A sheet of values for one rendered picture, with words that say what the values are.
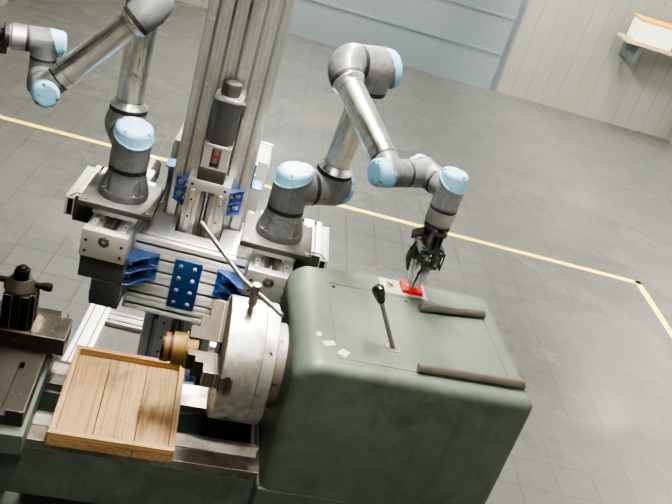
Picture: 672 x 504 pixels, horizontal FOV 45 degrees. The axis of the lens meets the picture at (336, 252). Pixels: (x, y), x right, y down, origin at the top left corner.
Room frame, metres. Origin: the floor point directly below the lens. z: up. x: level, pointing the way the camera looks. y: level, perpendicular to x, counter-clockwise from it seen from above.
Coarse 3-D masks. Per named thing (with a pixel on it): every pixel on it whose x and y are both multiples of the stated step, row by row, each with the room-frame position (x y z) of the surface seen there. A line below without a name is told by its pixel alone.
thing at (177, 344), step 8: (168, 336) 1.69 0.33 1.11; (176, 336) 1.69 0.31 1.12; (184, 336) 1.70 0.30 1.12; (168, 344) 1.67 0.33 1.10; (176, 344) 1.67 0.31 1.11; (184, 344) 1.68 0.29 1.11; (192, 344) 1.69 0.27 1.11; (160, 352) 1.66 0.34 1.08; (168, 352) 1.66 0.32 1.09; (176, 352) 1.66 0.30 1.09; (184, 352) 1.66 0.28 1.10; (160, 360) 1.66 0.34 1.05; (168, 360) 1.67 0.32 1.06; (176, 360) 1.66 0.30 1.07; (184, 360) 1.66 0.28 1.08
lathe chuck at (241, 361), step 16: (240, 304) 1.73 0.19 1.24; (256, 304) 1.76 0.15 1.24; (240, 320) 1.68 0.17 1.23; (256, 320) 1.69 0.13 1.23; (224, 336) 1.71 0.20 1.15; (240, 336) 1.64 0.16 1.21; (256, 336) 1.66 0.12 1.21; (224, 352) 1.62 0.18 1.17; (240, 352) 1.62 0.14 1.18; (256, 352) 1.63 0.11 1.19; (224, 368) 1.59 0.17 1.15; (240, 368) 1.60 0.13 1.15; (256, 368) 1.61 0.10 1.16; (240, 384) 1.59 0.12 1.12; (256, 384) 1.60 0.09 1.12; (208, 400) 1.69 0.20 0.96; (224, 400) 1.58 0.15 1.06; (240, 400) 1.58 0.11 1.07; (208, 416) 1.61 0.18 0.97; (240, 416) 1.60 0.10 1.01
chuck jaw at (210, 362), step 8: (192, 352) 1.66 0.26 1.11; (200, 352) 1.68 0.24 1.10; (208, 352) 1.69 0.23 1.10; (192, 360) 1.65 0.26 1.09; (200, 360) 1.64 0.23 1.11; (208, 360) 1.65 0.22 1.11; (216, 360) 1.66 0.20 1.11; (192, 368) 1.65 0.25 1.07; (200, 368) 1.63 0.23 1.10; (208, 368) 1.61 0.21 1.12; (216, 368) 1.62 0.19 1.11; (200, 376) 1.62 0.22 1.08; (208, 376) 1.59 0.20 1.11; (216, 376) 1.59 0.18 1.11; (200, 384) 1.58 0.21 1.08; (208, 384) 1.59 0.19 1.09; (216, 384) 1.59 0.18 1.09; (224, 384) 1.58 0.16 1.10; (224, 392) 1.58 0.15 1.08
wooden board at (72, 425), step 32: (96, 352) 1.82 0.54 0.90; (64, 384) 1.64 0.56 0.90; (96, 384) 1.71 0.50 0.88; (128, 384) 1.75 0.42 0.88; (160, 384) 1.79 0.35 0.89; (64, 416) 1.56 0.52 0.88; (96, 416) 1.59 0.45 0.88; (128, 416) 1.63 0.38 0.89; (160, 416) 1.66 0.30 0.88; (96, 448) 1.49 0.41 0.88; (128, 448) 1.51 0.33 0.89; (160, 448) 1.53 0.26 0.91
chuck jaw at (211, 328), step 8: (216, 304) 1.78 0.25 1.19; (224, 304) 1.78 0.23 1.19; (216, 312) 1.77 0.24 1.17; (224, 312) 1.77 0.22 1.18; (208, 320) 1.75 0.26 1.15; (216, 320) 1.75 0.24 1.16; (224, 320) 1.76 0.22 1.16; (192, 328) 1.72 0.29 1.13; (200, 328) 1.73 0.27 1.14; (208, 328) 1.74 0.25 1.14; (216, 328) 1.74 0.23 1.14; (192, 336) 1.71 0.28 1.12; (200, 336) 1.72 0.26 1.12; (208, 336) 1.73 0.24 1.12; (216, 336) 1.73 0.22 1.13
